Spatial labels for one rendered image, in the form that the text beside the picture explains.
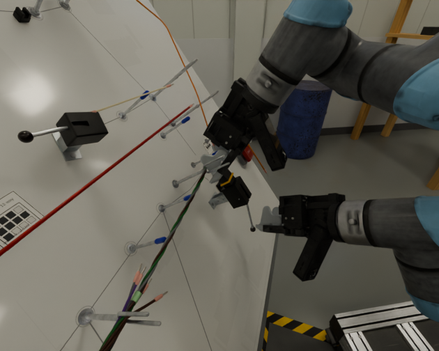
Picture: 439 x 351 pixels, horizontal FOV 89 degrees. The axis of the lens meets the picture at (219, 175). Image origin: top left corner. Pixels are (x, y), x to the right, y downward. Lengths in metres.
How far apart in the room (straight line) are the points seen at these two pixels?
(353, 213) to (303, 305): 1.33
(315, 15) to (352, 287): 1.73
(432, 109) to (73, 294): 0.45
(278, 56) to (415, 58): 0.15
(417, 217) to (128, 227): 0.41
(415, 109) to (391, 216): 0.15
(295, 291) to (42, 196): 1.58
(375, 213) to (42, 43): 0.58
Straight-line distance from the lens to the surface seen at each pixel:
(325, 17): 0.36
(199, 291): 0.48
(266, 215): 0.53
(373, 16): 3.71
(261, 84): 0.37
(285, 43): 0.36
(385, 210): 0.40
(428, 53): 0.34
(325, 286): 1.82
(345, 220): 0.42
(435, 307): 0.48
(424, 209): 0.39
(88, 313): 0.36
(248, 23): 2.93
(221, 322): 0.53
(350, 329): 1.48
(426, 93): 0.31
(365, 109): 3.77
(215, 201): 0.55
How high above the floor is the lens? 1.47
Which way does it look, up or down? 35 degrees down
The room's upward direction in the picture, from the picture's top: straight up
